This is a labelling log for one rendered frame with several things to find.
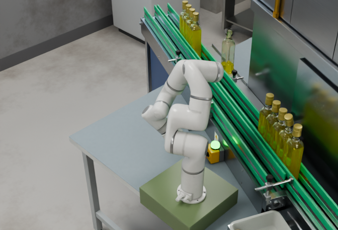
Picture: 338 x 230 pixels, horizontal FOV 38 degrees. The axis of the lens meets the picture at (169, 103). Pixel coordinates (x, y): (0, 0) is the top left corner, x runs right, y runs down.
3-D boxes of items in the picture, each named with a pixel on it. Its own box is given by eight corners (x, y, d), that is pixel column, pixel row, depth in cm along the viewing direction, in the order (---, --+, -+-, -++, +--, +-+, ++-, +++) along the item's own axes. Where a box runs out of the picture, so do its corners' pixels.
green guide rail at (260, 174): (268, 192, 206) (270, 177, 202) (266, 192, 206) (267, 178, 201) (145, 17, 341) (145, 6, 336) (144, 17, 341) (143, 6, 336)
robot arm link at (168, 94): (182, 93, 210) (164, 123, 225) (190, 75, 219) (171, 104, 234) (164, 84, 210) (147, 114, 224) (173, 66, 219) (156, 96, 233)
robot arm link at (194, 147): (203, 177, 198) (206, 146, 189) (172, 170, 201) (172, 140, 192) (208, 161, 206) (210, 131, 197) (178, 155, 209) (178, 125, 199)
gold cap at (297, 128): (303, 136, 199) (304, 127, 196) (294, 138, 198) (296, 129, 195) (298, 131, 202) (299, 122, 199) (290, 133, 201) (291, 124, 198)
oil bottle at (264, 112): (272, 147, 230) (277, 109, 218) (261, 149, 229) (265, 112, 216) (266, 139, 234) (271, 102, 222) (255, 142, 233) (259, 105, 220)
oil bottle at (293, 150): (298, 179, 212) (305, 141, 200) (286, 183, 211) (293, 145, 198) (291, 171, 217) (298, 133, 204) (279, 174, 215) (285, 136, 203)
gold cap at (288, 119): (295, 124, 202) (294, 117, 199) (287, 128, 202) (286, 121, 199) (290, 119, 205) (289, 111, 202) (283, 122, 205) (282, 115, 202)
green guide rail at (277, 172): (283, 187, 208) (286, 173, 204) (281, 188, 208) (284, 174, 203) (155, 15, 343) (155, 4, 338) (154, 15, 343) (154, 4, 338)
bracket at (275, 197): (285, 207, 209) (287, 195, 205) (265, 213, 206) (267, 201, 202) (281, 201, 211) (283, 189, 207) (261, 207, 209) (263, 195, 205)
